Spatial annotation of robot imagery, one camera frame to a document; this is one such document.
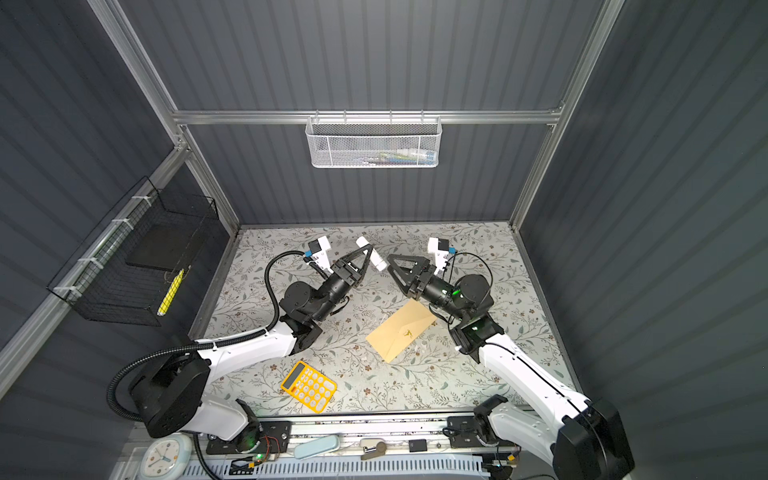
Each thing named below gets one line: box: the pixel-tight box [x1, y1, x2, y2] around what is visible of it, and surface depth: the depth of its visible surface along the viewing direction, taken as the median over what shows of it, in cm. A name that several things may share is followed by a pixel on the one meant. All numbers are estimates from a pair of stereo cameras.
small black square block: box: [408, 439, 427, 452], surface depth 74 cm
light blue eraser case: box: [294, 435, 341, 459], surface depth 71 cm
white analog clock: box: [140, 433, 192, 480], surface depth 70 cm
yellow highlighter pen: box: [157, 268, 185, 317], surface depth 70 cm
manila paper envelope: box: [366, 298, 437, 363], surface depth 94 cm
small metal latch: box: [360, 441, 387, 461], surface depth 72 cm
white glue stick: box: [355, 236, 387, 272], surface depth 69 cm
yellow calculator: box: [280, 361, 338, 414], surface depth 82 cm
